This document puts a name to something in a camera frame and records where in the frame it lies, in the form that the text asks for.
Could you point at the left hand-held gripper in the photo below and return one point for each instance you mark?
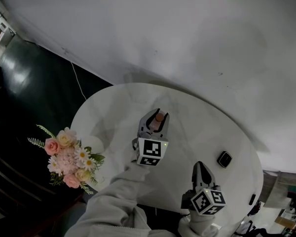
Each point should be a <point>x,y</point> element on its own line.
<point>150,150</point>

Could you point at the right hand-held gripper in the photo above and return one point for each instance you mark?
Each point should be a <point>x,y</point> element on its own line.
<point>207,201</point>

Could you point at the small pink bottle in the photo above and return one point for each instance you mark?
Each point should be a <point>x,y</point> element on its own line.
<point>155,125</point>

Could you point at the person's left forearm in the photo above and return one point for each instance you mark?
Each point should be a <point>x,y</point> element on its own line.
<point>118,191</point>

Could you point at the white curved vanity table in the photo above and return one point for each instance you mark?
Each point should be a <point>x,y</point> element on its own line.
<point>199,132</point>

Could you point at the black square box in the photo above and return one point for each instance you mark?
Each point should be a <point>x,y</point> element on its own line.
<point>224,159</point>

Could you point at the small black tube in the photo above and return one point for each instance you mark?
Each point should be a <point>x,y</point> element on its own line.
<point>252,199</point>

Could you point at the grey wooden cabinet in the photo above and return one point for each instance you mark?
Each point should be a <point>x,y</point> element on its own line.
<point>276,189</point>

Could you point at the pink artificial flower bouquet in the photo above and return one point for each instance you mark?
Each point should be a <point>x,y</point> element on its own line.
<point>67,159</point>

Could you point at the person's white jacket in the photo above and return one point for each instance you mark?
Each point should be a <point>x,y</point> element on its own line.
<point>108,227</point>

